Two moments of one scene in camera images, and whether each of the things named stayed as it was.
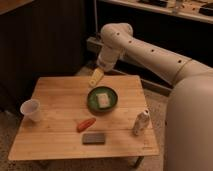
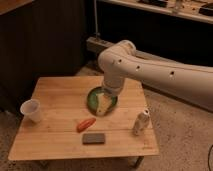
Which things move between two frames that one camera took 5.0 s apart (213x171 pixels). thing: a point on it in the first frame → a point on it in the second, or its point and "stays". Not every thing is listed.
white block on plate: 104,100 stays
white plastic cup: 31,108 stays
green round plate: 102,99 stays
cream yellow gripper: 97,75 → 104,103
